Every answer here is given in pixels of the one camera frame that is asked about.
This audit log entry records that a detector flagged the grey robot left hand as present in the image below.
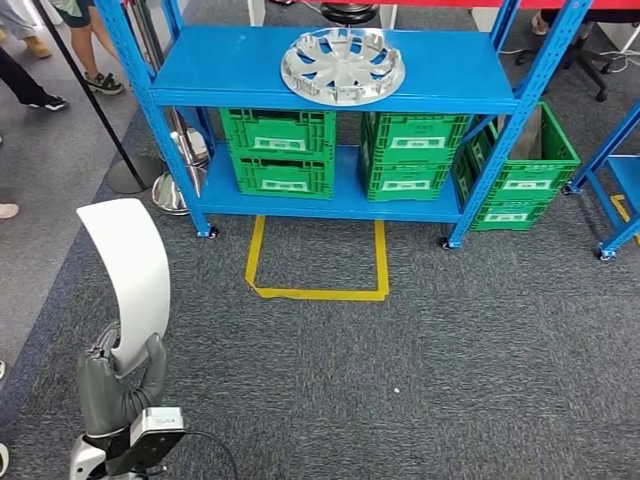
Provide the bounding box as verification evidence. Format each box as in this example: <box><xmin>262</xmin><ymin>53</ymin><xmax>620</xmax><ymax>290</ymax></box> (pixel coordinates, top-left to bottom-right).
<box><xmin>75</xmin><ymin>322</ymin><xmax>168</xmax><ymax>439</ymax></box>

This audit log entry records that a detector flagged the white curved plastic panel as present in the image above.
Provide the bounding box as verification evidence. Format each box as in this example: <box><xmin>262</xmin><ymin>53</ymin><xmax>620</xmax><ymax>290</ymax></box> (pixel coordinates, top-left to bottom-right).
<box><xmin>75</xmin><ymin>197</ymin><xmax>172</xmax><ymax>379</ymax></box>

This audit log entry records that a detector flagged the blue metal shelf rack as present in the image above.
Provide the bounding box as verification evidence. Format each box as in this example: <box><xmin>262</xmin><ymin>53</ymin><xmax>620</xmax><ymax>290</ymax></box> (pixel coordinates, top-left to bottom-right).
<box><xmin>94</xmin><ymin>0</ymin><xmax>593</xmax><ymax>252</ymax></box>
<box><xmin>562</xmin><ymin>99</ymin><xmax>640</xmax><ymax>261</ymax></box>

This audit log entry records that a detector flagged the black stanchion pole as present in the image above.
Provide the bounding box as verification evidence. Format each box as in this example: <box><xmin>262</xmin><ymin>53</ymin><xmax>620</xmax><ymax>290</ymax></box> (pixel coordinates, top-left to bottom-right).
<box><xmin>29</xmin><ymin>0</ymin><xmax>164</xmax><ymax>195</ymax></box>

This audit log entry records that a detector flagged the yellow floor tape square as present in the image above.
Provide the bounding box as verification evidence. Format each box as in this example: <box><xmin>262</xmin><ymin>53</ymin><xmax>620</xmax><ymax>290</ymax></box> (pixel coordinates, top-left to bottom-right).
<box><xmin>610</xmin><ymin>193</ymin><xmax>640</xmax><ymax>248</ymax></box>
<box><xmin>244</xmin><ymin>215</ymin><xmax>390</xmax><ymax>303</ymax></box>

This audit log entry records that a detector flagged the grey plastic wheel cover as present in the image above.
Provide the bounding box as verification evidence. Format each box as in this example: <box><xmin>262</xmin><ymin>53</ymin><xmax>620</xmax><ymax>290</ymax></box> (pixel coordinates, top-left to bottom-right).
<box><xmin>279</xmin><ymin>26</ymin><xmax>406</xmax><ymax>107</ymax></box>

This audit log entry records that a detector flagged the black round stool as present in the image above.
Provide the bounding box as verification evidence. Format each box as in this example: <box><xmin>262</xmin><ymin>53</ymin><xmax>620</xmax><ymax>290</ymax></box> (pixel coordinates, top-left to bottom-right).
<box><xmin>319</xmin><ymin>0</ymin><xmax>380</xmax><ymax>26</ymax></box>

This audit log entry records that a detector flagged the red horizontal beam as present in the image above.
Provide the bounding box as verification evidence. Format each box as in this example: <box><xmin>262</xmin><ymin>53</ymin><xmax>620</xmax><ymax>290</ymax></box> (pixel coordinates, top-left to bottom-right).
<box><xmin>367</xmin><ymin>0</ymin><xmax>640</xmax><ymax>11</ymax></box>

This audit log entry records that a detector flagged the grey foam sheet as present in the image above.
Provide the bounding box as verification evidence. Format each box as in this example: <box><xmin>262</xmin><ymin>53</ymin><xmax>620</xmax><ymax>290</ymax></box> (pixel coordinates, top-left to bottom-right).
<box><xmin>500</xmin><ymin>109</ymin><xmax>543</xmax><ymax>162</ymax></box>

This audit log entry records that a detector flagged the black office chair base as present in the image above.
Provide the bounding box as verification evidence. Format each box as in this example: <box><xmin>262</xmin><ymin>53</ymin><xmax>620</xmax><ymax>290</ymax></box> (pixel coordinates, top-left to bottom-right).
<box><xmin>515</xmin><ymin>23</ymin><xmax>616</xmax><ymax>104</ymax></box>

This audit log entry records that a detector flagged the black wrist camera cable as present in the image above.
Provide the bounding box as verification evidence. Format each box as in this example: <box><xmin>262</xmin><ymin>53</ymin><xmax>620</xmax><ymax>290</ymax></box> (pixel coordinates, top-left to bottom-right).
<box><xmin>182</xmin><ymin>430</ymin><xmax>241</xmax><ymax>480</ymax></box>

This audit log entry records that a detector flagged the chrome stanchion post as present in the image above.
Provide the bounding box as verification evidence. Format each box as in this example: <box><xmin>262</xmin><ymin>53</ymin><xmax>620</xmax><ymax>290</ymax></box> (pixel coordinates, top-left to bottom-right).
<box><xmin>167</xmin><ymin>125</ymin><xmax>211</xmax><ymax>168</ymax></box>
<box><xmin>131</xmin><ymin>0</ymin><xmax>210</xmax><ymax>217</ymax></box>

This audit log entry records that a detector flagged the white floor cable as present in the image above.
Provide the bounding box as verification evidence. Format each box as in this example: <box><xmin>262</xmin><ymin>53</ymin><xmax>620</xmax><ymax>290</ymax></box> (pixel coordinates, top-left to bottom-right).
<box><xmin>500</xmin><ymin>46</ymin><xmax>640</xmax><ymax>74</ymax></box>

